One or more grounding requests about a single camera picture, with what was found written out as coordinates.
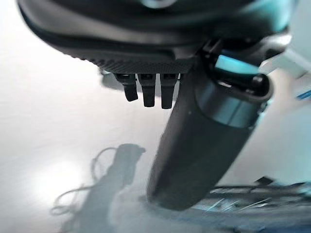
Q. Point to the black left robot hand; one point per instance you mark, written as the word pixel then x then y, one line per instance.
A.
pixel 136 36

